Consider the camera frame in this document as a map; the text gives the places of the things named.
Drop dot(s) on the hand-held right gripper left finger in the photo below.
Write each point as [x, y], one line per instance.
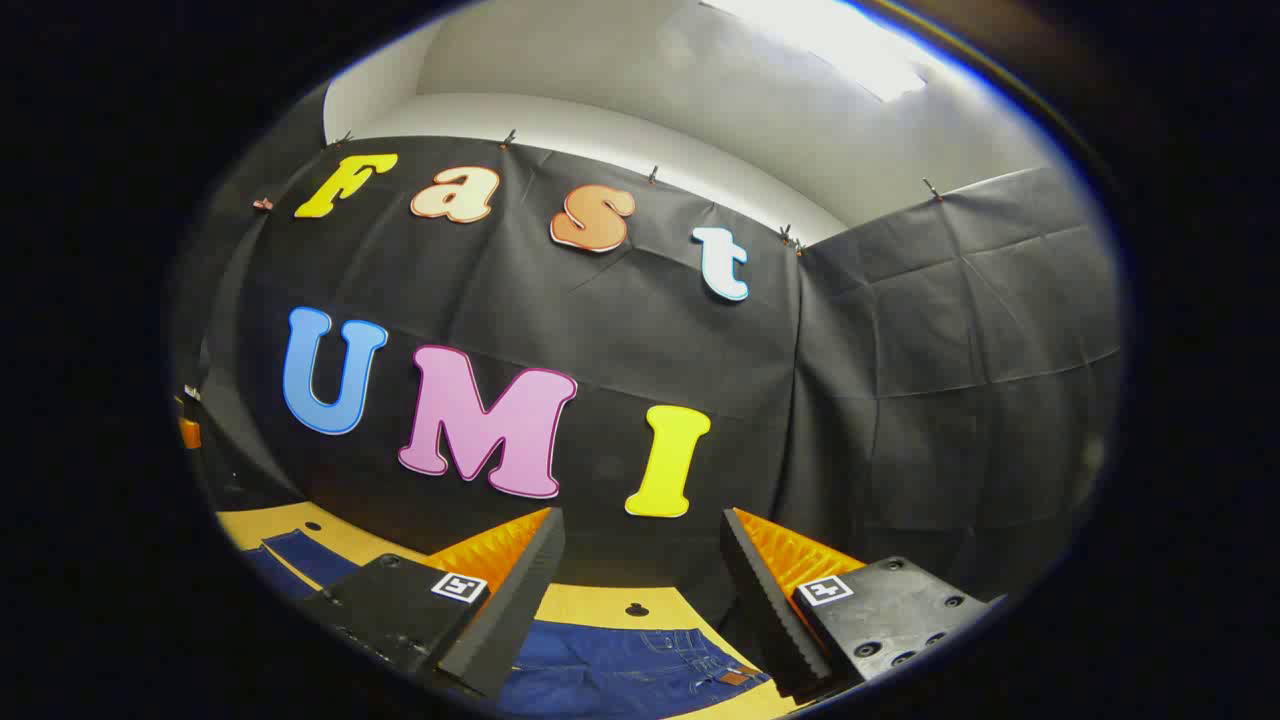
[520, 600]

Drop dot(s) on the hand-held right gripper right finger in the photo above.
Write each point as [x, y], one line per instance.
[765, 620]

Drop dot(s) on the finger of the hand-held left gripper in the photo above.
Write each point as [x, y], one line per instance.
[189, 432]

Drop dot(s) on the blue denim jeans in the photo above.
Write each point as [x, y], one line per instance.
[620, 670]

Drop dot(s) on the ceiling light panel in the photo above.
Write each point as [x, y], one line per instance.
[850, 45]

